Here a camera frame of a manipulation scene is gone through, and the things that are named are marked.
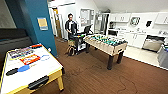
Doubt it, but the black wheeled cart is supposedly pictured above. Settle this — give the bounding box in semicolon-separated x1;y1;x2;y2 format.
67;23;95;55

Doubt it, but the brown backpack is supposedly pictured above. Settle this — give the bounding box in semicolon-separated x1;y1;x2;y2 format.
65;39;77;57

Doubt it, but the green foosball table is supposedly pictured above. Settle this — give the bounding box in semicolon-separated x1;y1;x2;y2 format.
82;33;129;71

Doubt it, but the person in dark shirt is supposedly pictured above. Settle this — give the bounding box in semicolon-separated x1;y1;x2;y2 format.
64;13;80;43

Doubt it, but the black built-in microwave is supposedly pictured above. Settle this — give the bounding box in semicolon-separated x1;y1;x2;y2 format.
107;29;119;37

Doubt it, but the brown wooden door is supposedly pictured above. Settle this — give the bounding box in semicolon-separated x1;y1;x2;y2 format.
52;8;63;39

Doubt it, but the white two-door base cabinet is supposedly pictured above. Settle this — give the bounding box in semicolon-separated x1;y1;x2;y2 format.
124;32;148;50

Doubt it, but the blue table tennis paddle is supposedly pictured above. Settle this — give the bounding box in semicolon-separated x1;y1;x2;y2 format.
16;64;36;74

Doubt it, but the dark grey sofa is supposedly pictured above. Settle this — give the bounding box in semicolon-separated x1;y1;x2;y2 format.
0;28;35;58

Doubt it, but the blue plastic ring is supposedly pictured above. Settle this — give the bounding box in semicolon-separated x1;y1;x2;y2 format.
39;54;52;62

